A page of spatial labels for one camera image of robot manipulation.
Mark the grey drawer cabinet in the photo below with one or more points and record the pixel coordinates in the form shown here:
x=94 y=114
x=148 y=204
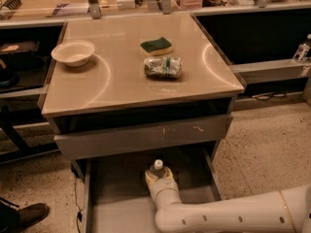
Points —
x=111 y=90

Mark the small bottle on shelf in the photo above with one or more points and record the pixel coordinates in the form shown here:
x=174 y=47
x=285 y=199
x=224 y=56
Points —
x=301 y=54

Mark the clear plastic tea bottle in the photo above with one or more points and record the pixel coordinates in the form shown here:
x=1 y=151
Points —
x=159 y=170

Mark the crumpled green white snack bag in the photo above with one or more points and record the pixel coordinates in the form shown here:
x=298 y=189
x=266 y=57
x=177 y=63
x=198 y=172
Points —
x=163 y=67

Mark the grey top drawer front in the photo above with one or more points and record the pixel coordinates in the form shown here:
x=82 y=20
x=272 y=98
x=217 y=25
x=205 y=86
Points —
x=143 y=137

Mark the white purple paper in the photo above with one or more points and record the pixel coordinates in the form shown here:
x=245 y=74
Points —
x=63 y=10

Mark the open grey middle drawer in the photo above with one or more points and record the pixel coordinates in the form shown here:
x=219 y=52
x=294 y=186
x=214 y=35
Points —
x=117 y=199

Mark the white paper bowl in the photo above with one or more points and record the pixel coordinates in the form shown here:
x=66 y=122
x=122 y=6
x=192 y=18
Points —
x=73 y=53

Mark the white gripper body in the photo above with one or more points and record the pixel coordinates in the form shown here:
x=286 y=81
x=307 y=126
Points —
x=160 y=184

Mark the green yellow sponge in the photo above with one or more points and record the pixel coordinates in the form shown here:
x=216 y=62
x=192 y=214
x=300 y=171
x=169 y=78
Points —
x=156 y=47

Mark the black spiral object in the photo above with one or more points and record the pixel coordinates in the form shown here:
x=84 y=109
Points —
x=8 y=8

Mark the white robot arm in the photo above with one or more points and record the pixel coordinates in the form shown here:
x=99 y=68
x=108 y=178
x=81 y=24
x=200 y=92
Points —
x=284 y=211

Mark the black metal stand leg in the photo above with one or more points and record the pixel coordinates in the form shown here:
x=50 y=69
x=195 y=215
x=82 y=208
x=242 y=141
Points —
x=8 y=123

